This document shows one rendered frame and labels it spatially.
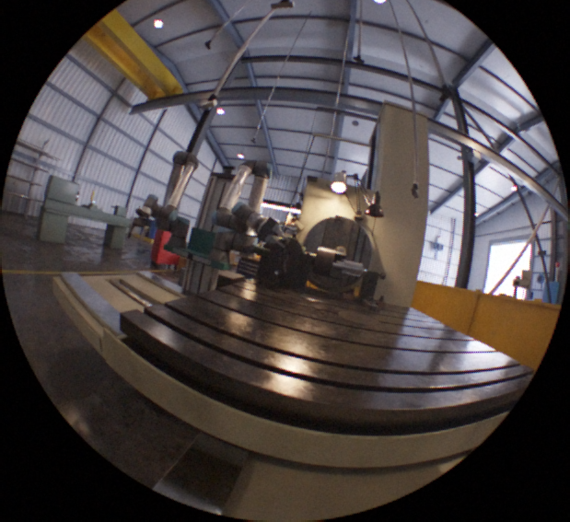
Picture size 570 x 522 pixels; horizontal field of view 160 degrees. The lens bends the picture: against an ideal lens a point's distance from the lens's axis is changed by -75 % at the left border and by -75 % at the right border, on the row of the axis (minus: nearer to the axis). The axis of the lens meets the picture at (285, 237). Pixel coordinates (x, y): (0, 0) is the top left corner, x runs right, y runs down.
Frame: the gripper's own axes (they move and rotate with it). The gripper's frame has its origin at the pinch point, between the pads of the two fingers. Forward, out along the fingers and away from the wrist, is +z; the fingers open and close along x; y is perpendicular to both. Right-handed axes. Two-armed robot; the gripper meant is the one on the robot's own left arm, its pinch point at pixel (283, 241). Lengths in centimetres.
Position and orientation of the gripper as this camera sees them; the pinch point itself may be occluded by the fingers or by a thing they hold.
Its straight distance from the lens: 106.0
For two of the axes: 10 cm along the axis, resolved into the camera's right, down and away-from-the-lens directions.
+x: 5.8, -8.1, 0.0
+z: 8.0, 5.7, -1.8
